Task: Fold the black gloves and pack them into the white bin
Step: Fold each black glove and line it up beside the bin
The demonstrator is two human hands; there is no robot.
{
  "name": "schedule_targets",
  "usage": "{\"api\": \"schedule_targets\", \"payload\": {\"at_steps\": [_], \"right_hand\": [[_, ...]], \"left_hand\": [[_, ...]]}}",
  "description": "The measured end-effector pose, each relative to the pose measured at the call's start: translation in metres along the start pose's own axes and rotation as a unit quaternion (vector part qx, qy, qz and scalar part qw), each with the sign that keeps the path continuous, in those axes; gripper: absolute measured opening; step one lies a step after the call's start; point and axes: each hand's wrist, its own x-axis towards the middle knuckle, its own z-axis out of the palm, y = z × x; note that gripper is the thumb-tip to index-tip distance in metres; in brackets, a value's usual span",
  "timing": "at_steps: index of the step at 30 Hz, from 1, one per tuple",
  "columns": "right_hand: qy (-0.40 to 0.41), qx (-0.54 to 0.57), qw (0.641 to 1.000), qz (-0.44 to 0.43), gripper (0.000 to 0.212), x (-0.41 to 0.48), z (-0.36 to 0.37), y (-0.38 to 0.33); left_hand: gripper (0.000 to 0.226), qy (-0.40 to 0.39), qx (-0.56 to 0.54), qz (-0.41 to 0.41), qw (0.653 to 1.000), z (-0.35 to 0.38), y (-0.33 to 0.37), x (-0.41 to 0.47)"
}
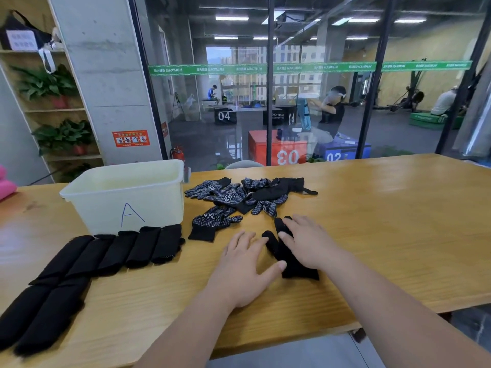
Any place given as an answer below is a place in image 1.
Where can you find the black tripod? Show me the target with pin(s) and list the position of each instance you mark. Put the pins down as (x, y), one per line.
(177, 105)

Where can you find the white plastic bag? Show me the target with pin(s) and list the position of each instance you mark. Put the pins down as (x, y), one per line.
(191, 109)

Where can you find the red fire extinguisher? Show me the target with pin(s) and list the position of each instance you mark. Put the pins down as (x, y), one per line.
(177, 154)

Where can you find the red plyo box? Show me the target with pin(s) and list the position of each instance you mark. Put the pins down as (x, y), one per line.
(261, 147)

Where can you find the person's right forearm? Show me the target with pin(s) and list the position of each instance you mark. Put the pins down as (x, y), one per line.
(395, 321)

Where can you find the person's left forearm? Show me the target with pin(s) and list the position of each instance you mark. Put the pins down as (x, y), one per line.
(184, 333)

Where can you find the black work glove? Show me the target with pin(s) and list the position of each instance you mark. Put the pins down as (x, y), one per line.
(293, 266)

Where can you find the green potted plant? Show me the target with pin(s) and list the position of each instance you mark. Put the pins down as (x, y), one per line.
(65, 136)
(44, 84)

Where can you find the black plyo box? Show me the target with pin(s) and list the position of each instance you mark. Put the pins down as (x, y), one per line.
(225, 115)
(282, 114)

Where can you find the person's right hand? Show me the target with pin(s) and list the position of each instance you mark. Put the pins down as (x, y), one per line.
(314, 245)

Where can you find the row of folded black gloves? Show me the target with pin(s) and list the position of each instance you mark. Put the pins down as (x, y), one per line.
(76, 264)

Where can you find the black partition frame post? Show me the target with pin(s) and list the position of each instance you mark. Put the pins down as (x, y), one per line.
(147, 80)
(462, 91)
(270, 91)
(374, 80)

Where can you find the wooden shelf unit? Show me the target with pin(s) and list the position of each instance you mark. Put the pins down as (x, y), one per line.
(76, 111)

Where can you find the pile of black dotted gloves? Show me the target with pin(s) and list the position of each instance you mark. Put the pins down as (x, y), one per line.
(245, 195)

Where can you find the white plastic bin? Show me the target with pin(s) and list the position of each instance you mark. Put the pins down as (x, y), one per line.
(126, 195)

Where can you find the black exercise machine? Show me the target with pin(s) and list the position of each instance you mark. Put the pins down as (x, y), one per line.
(414, 97)

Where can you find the green plyo box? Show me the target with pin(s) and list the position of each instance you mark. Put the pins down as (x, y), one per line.
(425, 121)

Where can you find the grey chair back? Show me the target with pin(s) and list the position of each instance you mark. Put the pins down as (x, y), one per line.
(244, 165)

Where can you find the blue plyo box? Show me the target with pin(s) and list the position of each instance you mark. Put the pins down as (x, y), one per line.
(341, 151)

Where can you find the ceiling light panels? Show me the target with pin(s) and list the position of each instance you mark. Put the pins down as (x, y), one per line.
(232, 18)

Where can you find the blue cloth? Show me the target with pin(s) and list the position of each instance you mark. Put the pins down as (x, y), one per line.
(305, 114)

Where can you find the orange warning sign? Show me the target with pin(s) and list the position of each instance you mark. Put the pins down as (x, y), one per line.
(130, 138)

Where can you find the person's left hand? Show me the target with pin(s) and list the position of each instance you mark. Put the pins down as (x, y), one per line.
(239, 275)

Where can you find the person's left thumb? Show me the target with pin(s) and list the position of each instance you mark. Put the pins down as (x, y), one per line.
(275, 270)

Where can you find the black bag with white label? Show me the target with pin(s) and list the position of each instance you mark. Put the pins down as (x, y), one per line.
(17, 32)

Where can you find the pink soft object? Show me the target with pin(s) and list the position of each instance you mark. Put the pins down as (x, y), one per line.
(5, 185)

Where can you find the person's right thumb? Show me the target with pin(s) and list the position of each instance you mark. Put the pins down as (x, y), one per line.
(287, 237)

